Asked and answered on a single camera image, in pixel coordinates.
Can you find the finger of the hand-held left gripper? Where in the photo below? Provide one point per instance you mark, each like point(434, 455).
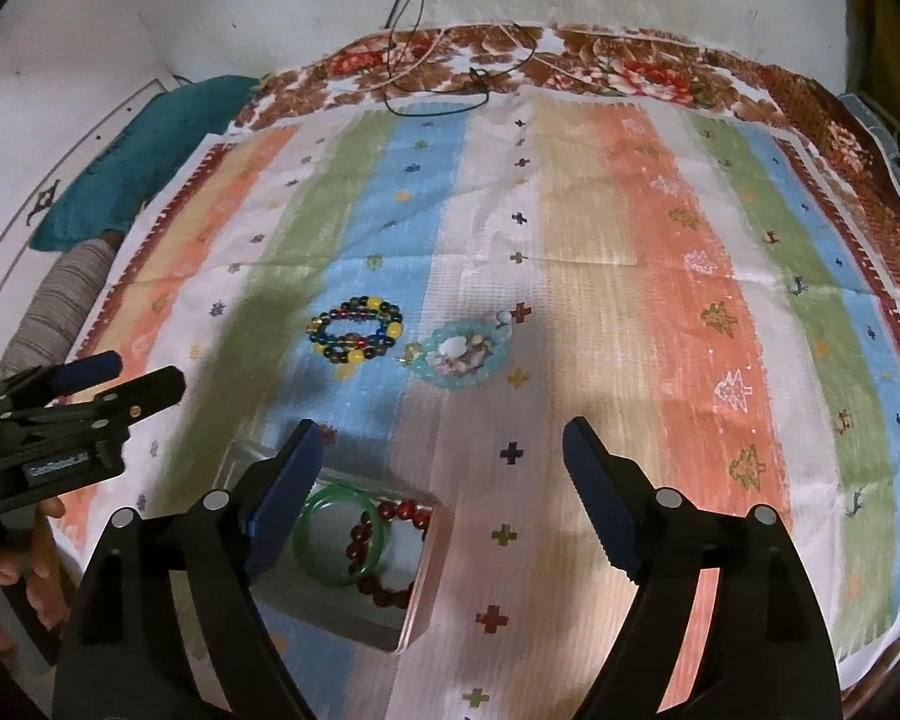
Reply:
point(82, 371)
point(150, 390)

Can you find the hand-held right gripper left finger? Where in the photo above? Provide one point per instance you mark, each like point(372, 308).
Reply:
point(285, 495)

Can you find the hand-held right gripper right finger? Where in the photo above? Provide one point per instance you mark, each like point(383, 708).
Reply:
point(600, 495)

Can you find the metal tin box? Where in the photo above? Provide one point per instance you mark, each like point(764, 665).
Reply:
point(412, 615)

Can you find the person's left hand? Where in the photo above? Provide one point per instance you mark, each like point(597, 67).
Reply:
point(0, 562)

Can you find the green jade bangle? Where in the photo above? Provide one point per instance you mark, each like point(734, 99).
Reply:
point(304, 532)

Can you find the grey striped bolster roll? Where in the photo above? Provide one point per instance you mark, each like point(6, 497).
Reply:
point(60, 292)

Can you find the teal pillow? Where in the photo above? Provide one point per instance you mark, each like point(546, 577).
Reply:
point(120, 165)

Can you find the striped pastel cloth mat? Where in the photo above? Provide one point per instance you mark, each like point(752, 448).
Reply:
point(607, 277)

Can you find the brown floral blanket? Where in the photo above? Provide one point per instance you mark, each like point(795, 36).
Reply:
point(645, 75)

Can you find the grey plastic crate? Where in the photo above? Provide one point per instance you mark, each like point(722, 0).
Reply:
point(892, 142)

